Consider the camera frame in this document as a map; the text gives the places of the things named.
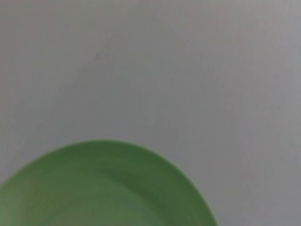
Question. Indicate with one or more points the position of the green plate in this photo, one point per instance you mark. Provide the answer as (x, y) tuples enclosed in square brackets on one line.
[(98, 188)]

